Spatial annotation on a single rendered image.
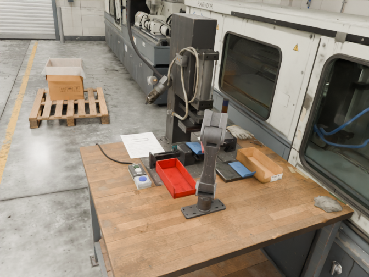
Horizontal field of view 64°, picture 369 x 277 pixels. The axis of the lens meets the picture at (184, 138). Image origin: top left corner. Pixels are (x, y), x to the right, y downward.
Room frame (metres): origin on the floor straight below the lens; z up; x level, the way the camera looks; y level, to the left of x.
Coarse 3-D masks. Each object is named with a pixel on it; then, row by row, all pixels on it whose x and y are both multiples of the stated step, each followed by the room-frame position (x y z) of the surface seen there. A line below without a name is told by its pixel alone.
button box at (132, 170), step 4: (96, 144) 1.58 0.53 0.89; (100, 148) 1.49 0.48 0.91; (108, 156) 1.41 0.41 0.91; (116, 160) 1.37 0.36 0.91; (132, 164) 1.31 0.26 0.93; (136, 164) 1.32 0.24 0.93; (140, 164) 1.32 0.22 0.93; (128, 168) 1.29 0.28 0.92; (132, 168) 1.28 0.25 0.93; (140, 168) 1.28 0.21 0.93; (132, 172) 1.24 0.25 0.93; (136, 172) 1.24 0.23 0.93; (140, 172) 1.25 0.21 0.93; (144, 172) 1.25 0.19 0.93; (132, 176) 1.23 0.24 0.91; (136, 176) 1.22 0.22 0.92
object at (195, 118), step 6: (180, 102) 1.62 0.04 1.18; (192, 108) 1.58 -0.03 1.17; (192, 114) 1.47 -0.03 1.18; (198, 114) 1.46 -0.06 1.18; (180, 120) 1.46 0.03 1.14; (186, 120) 1.46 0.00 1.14; (192, 120) 1.44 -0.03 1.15; (198, 120) 1.40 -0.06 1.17; (180, 126) 1.44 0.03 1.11; (186, 126) 1.39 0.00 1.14; (192, 126) 1.40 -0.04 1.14; (198, 126) 1.41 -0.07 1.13; (186, 132) 1.38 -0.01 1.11
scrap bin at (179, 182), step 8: (160, 160) 1.33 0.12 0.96; (168, 160) 1.35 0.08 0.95; (176, 160) 1.36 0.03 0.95; (160, 168) 1.26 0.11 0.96; (168, 168) 1.34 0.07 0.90; (176, 168) 1.35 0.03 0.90; (184, 168) 1.27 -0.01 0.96; (160, 176) 1.25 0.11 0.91; (168, 176) 1.27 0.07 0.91; (176, 176) 1.27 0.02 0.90; (184, 176) 1.26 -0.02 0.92; (168, 184) 1.16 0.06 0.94; (176, 184) 1.21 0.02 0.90; (184, 184) 1.21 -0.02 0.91; (192, 184) 1.18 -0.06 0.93; (176, 192) 1.14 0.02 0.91; (184, 192) 1.12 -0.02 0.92; (192, 192) 1.14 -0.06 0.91
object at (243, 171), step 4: (232, 164) 1.41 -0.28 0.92; (236, 164) 1.41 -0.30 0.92; (240, 164) 1.41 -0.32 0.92; (236, 168) 1.37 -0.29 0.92; (240, 168) 1.37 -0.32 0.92; (244, 168) 1.38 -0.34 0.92; (240, 172) 1.34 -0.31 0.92; (244, 172) 1.34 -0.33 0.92; (248, 172) 1.34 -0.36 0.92; (252, 172) 1.31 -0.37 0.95; (244, 176) 1.30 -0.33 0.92
